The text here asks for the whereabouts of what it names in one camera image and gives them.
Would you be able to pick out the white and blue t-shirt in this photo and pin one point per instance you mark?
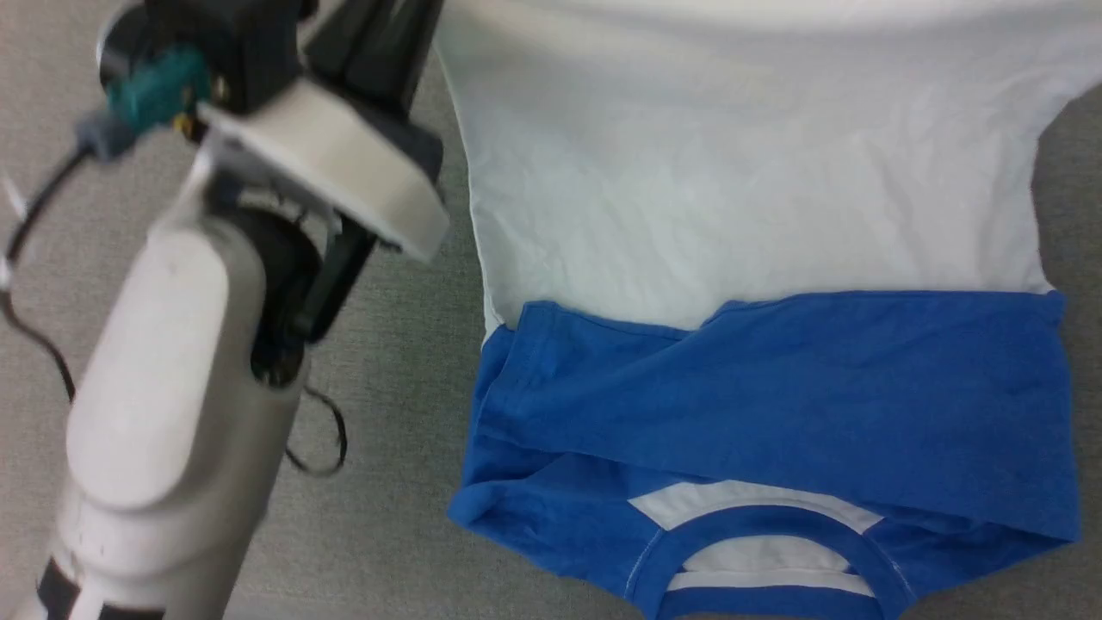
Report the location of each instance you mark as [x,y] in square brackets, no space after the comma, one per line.
[749,301]

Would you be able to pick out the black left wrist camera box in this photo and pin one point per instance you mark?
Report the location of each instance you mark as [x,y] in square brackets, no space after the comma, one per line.
[237,47]

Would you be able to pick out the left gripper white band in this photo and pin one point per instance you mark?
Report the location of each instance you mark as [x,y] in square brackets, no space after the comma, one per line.
[344,155]

